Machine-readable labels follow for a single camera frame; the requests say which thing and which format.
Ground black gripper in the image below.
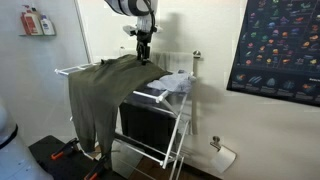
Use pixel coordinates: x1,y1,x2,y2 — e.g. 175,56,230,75
136,30,152,64

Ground blue striped shirt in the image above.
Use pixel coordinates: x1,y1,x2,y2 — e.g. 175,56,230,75
147,70,196,93

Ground olive green trousers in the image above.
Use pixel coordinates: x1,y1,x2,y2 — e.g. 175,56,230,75
68,54,168,164

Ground white blue lotion bottle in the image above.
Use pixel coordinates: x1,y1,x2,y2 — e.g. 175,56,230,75
41,15,55,35

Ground white clothes drying rack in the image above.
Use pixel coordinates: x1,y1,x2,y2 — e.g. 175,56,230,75
60,61,191,167

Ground chrome toilet paper holder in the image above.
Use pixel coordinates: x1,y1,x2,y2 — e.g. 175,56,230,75
210,136,221,151

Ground black orange right clamp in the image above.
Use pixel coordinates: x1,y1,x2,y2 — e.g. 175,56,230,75
84,156,107,180

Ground black orange clamp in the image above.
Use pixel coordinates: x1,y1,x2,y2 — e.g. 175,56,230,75
51,138,79,160
84,156,107,180

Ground black orange left clamp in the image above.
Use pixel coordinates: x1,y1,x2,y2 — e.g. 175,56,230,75
51,138,79,160

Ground black platform board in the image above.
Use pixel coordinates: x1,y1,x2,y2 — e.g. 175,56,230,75
29,135,126,180

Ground white toilet paper roll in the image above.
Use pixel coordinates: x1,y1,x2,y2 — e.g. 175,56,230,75
211,146,237,173

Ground dark space poster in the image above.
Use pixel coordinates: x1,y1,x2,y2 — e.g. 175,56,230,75
227,0,320,107

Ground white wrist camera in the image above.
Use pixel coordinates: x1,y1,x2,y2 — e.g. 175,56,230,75
123,25,137,36

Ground chrome towel rail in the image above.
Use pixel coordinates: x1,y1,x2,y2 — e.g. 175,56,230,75
119,46,203,60

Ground wall shelf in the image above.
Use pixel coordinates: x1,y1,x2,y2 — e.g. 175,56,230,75
18,34,56,37

